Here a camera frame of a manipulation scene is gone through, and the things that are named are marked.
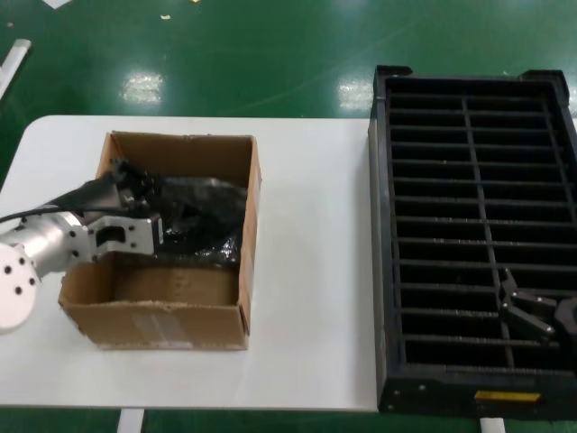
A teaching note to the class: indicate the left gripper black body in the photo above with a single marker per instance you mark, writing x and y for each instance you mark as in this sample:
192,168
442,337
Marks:
103,196

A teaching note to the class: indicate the translucent grey antistatic bag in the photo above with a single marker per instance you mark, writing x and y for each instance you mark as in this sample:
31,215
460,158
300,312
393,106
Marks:
203,198

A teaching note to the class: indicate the brown cardboard box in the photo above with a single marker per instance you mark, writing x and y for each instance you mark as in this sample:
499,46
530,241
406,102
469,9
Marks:
180,325

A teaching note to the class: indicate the black slotted plastic container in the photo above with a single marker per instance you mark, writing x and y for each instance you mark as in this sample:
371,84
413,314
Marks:
383,225

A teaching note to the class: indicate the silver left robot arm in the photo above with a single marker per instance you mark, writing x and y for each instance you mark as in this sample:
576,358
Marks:
36,252

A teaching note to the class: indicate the white paper sheet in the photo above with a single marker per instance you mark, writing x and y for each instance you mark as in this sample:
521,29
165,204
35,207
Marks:
56,2

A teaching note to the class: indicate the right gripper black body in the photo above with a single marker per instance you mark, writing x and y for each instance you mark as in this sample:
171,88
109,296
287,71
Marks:
568,320

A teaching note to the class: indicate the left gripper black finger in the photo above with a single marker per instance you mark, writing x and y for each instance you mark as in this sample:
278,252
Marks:
145,198
133,173

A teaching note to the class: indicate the white flat table leg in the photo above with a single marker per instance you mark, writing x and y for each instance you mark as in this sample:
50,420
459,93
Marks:
130,421
492,426

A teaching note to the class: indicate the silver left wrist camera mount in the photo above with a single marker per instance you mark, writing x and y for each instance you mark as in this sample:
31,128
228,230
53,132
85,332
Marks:
130,234

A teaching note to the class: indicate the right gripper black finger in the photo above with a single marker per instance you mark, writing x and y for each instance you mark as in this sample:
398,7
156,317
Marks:
527,325
511,295

